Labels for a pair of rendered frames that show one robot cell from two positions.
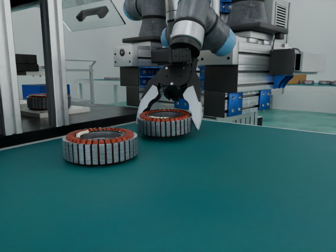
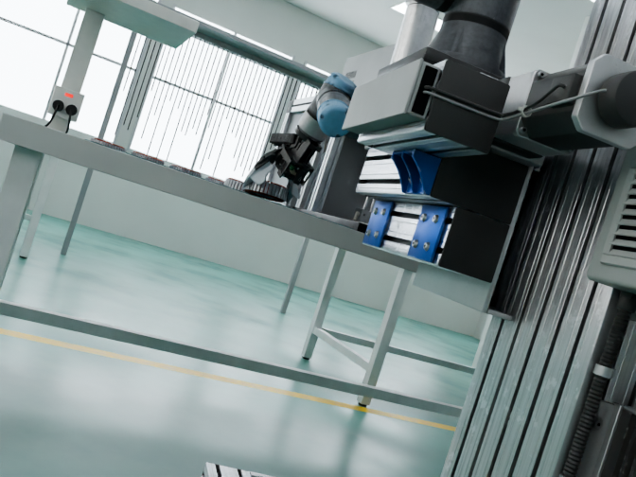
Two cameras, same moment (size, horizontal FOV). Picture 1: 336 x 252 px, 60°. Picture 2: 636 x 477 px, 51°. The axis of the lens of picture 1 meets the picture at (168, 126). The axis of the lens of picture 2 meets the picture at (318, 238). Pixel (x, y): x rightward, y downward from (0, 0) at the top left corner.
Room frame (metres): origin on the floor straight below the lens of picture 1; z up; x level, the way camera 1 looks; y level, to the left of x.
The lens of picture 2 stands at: (1.60, -1.36, 0.71)
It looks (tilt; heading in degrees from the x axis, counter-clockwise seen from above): 0 degrees down; 121
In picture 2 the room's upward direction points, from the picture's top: 18 degrees clockwise
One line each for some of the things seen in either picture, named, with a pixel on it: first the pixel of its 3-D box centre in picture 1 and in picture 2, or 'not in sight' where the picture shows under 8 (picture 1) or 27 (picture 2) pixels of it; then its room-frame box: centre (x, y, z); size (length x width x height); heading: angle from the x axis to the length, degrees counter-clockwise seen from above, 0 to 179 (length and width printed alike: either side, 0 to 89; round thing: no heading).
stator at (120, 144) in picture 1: (101, 144); (243, 188); (0.44, 0.10, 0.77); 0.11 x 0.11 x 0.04
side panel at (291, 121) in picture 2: not in sight; (289, 160); (0.35, 0.39, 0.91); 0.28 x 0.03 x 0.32; 144
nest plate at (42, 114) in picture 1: (50, 110); not in sight; (0.79, 0.32, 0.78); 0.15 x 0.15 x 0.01; 54
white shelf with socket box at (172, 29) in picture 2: not in sight; (109, 78); (-0.14, 0.03, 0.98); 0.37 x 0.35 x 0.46; 54
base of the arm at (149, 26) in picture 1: (154, 27); not in sight; (1.47, 0.07, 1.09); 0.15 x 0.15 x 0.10
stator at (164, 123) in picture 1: (165, 122); (265, 189); (0.58, 0.01, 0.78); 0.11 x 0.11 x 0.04
